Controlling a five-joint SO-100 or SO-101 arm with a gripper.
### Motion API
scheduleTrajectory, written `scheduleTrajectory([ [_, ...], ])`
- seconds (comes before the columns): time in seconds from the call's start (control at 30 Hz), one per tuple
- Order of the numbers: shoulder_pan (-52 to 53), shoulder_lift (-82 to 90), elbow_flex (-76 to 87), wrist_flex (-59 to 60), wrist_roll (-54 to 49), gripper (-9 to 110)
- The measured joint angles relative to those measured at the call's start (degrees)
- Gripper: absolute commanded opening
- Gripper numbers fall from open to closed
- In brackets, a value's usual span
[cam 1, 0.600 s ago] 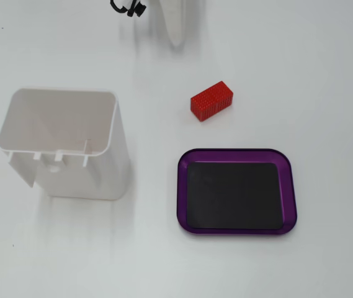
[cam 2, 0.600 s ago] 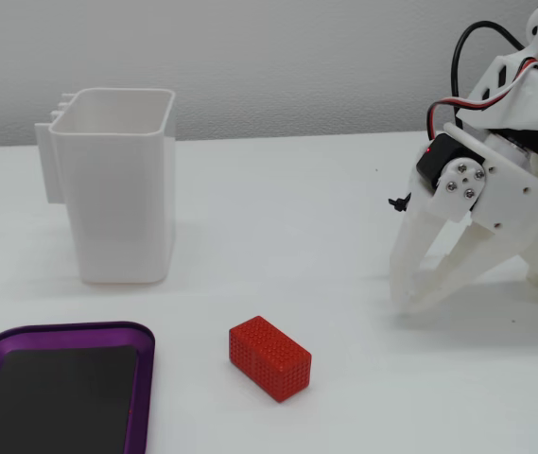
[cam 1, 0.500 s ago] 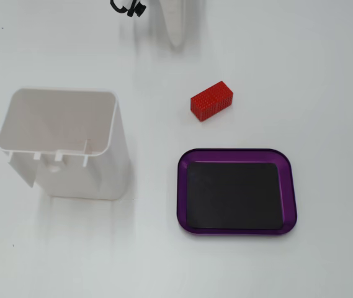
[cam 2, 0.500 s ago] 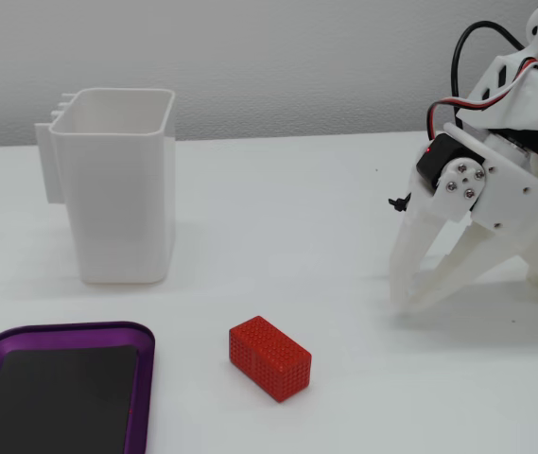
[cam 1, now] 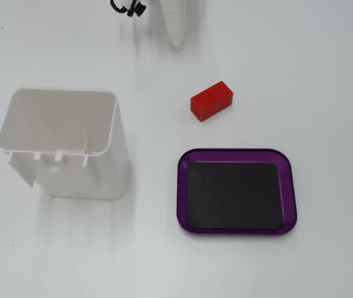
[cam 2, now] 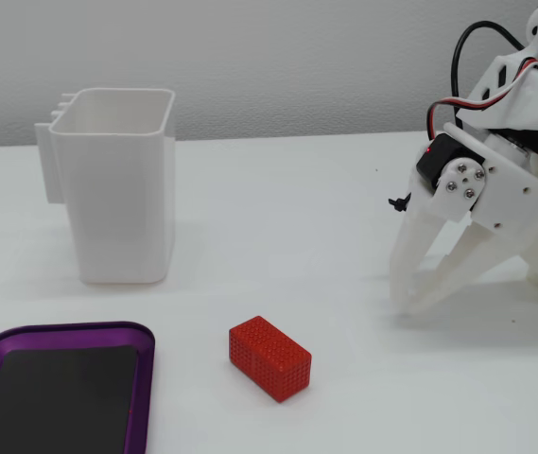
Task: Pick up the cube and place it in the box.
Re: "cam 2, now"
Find white plastic box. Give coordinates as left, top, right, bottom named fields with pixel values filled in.
left=34, top=87, right=178, bottom=286

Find red studded block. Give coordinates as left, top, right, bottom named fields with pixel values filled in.
left=228, top=315, right=313, bottom=404

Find purple metal tray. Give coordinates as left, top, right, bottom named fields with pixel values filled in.
left=0, top=321, right=157, bottom=454

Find red white black servo wire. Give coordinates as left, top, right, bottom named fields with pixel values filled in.
left=426, top=56, right=538, bottom=143

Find black zip tie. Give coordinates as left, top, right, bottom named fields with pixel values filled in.
left=388, top=192, right=414, bottom=214

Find black cable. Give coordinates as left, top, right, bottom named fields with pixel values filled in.
left=451, top=22, right=532, bottom=125

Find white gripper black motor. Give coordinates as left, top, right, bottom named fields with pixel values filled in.
left=388, top=123, right=538, bottom=317

